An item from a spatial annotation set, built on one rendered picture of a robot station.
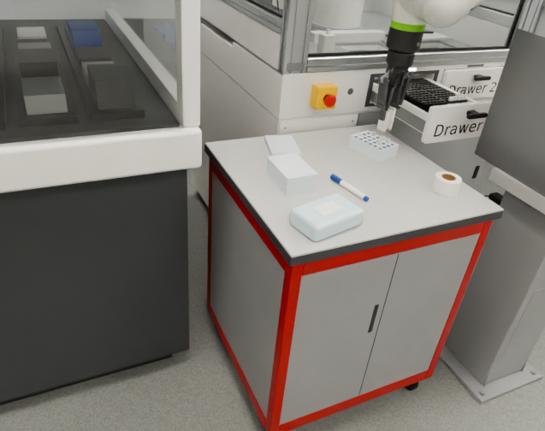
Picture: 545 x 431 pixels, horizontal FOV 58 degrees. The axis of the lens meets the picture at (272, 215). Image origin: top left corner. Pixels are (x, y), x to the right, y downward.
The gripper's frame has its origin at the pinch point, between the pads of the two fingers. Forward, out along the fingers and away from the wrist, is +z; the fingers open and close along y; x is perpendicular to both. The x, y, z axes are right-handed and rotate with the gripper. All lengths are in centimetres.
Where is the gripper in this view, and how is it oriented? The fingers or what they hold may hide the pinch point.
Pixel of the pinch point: (386, 119)
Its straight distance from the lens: 152.3
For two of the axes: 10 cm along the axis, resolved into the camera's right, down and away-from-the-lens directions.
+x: 6.3, 4.7, -6.2
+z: -0.9, 8.4, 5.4
